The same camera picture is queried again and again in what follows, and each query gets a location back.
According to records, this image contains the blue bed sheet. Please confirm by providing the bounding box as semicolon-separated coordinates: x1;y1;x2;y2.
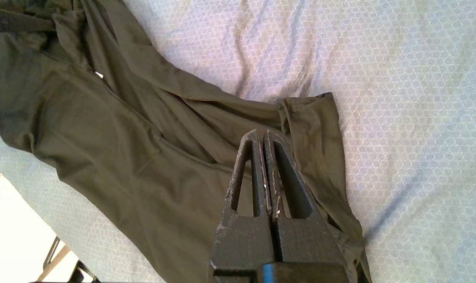
0;0;476;283

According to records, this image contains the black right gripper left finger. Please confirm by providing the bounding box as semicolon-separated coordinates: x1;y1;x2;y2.
208;129;278;281

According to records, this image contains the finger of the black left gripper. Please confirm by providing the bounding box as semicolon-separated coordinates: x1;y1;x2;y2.
0;9;57;34

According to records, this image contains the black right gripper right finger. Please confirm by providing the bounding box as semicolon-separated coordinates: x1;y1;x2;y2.
263;130;351;276

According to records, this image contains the black moon print t-shirt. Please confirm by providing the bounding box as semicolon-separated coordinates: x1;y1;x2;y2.
0;0;374;283

